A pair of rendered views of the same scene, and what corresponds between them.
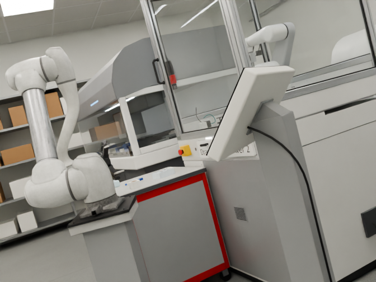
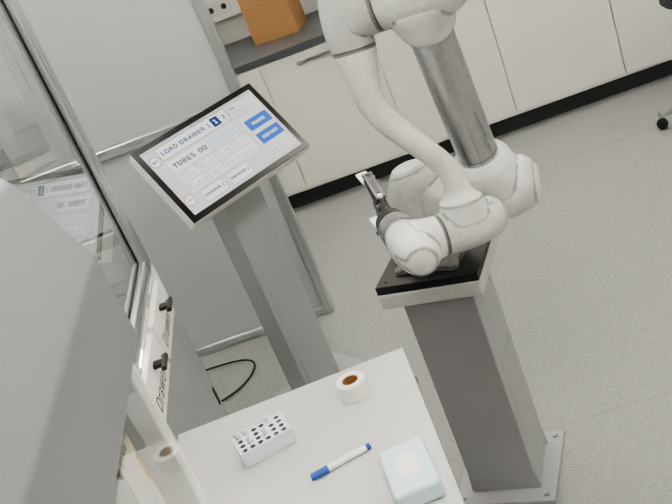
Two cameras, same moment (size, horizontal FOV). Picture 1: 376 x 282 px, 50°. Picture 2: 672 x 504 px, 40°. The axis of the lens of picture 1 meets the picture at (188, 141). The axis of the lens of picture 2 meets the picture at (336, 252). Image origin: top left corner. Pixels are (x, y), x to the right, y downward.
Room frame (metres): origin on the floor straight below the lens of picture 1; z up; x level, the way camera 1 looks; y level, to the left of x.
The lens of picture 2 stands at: (4.01, 1.26, 1.91)
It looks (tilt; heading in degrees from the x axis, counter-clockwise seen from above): 24 degrees down; 207
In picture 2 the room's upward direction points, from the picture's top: 22 degrees counter-clockwise
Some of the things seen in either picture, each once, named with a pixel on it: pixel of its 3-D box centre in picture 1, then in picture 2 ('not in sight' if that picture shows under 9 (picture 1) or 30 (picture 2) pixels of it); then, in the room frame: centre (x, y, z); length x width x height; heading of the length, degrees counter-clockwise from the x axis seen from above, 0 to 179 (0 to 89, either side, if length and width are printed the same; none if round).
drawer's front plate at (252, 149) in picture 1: (237, 146); (161, 318); (2.17, -0.25, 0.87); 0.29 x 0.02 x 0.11; 25
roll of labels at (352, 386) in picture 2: (134, 184); (352, 386); (2.46, 0.38, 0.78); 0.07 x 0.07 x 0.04
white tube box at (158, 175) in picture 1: (163, 173); (263, 439); (2.61, 0.21, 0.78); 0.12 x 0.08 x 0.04; 130
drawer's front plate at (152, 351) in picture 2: (210, 148); (155, 377); (2.46, -0.12, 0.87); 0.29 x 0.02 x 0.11; 25
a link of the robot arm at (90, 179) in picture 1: (91, 175); (422, 201); (1.90, 0.48, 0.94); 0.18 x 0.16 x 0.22; 94
